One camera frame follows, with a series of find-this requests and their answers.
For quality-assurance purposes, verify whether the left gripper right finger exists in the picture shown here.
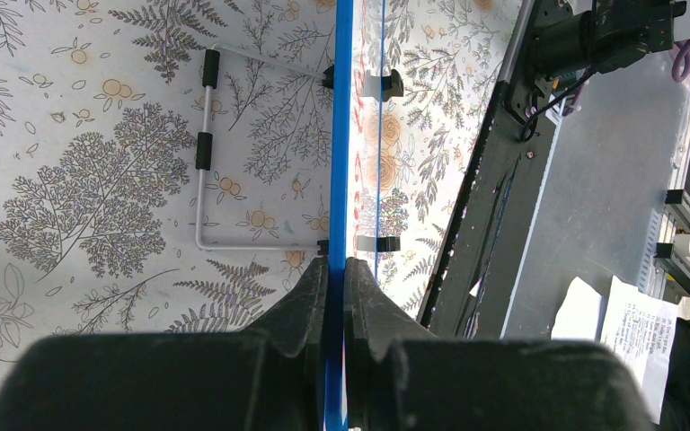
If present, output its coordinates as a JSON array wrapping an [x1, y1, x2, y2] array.
[[343, 258, 653, 430]]

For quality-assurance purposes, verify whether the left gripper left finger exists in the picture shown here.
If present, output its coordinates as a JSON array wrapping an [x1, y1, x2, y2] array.
[[0, 258, 329, 430]]

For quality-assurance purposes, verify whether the blue framed whiteboard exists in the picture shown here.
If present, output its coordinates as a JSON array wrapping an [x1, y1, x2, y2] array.
[[193, 0, 406, 431]]

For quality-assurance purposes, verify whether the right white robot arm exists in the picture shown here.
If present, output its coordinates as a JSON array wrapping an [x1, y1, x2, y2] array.
[[528, 0, 690, 78]]

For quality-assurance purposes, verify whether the white paper sheet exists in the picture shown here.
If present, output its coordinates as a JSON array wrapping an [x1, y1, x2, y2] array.
[[551, 277, 678, 424]]

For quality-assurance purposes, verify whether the floral table mat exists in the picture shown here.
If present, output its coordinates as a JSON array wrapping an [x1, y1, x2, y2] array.
[[0, 1, 523, 387]]

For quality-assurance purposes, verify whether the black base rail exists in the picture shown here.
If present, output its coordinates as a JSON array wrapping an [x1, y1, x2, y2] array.
[[418, 1, 574, 339]]

